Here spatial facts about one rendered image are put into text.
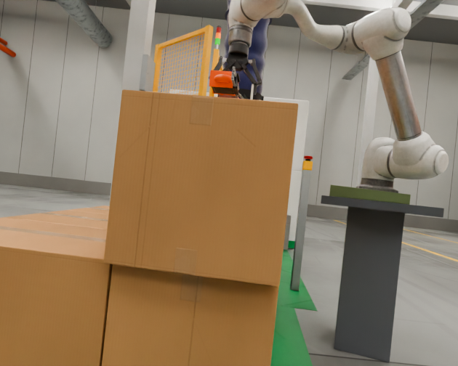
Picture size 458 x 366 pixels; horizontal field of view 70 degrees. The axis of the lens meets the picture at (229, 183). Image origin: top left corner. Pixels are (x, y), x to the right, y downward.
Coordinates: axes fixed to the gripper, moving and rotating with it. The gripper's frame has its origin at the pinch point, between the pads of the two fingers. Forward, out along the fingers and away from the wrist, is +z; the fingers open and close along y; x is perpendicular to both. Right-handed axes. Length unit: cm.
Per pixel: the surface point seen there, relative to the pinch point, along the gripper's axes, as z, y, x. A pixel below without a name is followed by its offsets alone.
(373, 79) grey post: -141, -158, -360
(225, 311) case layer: 62, -9, 47
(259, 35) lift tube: -41, -6, -34
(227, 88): 2.7, -0.4, 22.2
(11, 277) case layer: 61, 44, 48
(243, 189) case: 33, -10, 51
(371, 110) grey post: -97, -159, -360
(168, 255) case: 50, 5, 51
